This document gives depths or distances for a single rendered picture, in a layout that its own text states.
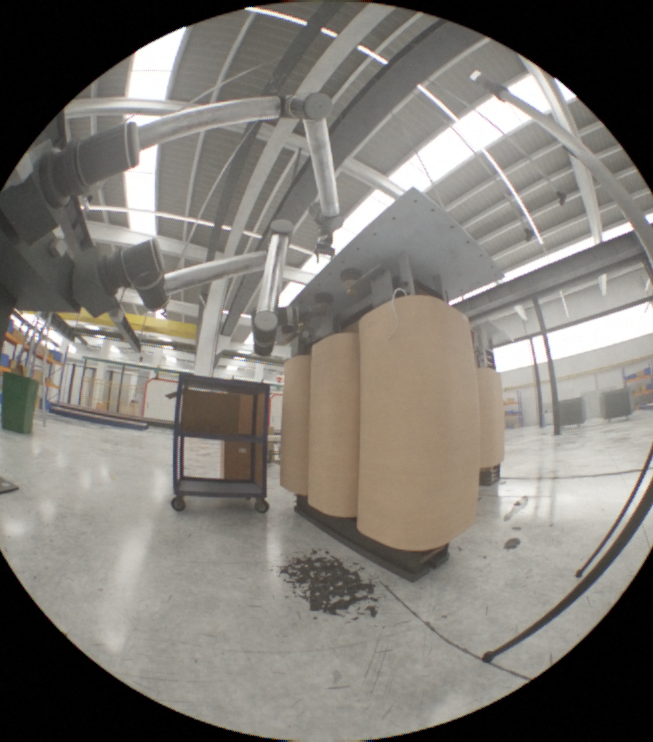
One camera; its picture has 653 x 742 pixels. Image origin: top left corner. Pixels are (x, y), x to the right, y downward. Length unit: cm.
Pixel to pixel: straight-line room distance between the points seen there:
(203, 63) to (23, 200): 961
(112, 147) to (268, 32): 884
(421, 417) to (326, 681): 79
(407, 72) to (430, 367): 401
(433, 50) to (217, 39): 720
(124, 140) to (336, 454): 149
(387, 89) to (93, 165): 379
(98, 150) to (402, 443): 139
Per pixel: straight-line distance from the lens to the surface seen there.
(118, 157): 102
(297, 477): 153
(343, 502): 115
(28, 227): 113
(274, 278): 126
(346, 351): 116
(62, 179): 107
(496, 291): 987
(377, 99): 427
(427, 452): 78
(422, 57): 428
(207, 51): 1035
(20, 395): 443
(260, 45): 971
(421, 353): 81
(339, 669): 75
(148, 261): 143
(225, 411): 169
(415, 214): 99
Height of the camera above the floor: 62
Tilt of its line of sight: 13 degrees up
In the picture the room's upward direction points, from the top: 1 degrees clockwise
